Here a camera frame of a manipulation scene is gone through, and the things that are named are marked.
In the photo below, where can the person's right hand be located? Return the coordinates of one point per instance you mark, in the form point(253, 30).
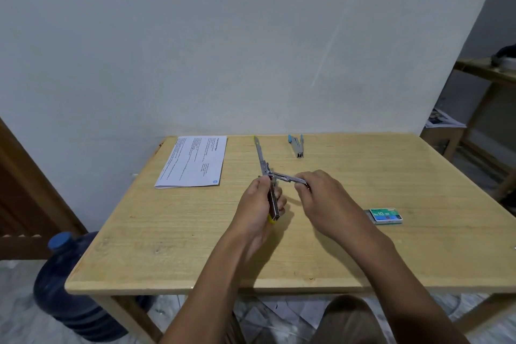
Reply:
point(330, 204)

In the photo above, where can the person's left hand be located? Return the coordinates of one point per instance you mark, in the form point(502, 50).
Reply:
point(252, 214)

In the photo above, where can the person's left fingers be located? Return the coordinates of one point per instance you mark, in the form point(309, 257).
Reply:
point(282, 204)

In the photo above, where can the person's right thumb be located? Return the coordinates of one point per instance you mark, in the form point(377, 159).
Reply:
point(301, 196)

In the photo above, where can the yellow metal stapler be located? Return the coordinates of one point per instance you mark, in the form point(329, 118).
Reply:
point(261, 158)

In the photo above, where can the person's right forearm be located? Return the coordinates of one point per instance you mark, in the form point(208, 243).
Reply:
point(399, 287)

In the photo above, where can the person's left forearm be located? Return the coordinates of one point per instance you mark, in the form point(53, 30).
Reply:
point(213, 291)

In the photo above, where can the blue metal stapler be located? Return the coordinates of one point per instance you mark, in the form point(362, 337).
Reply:
point(297, 147)

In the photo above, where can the green staple box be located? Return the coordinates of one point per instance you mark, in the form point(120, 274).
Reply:
point(385, 216)

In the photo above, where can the printed white paper sheets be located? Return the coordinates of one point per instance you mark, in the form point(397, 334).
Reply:
point(193, 162)

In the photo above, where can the light wooden table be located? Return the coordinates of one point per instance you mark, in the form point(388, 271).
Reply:
point(403, 178)

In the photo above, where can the wooden stool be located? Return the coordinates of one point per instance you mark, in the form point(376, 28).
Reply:
point(441, 139)

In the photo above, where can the printed papers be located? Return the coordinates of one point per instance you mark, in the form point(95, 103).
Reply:
point(443, 118)

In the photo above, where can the wooden side table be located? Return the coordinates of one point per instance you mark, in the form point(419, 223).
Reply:
point(483, 85)

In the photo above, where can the blue water jug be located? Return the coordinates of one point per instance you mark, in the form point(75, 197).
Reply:
point(64, 295)

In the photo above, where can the dark object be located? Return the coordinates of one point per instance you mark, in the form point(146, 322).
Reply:
point(506, 56)

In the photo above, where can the brown wooden door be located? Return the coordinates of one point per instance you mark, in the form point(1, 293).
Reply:
point(28, 202)

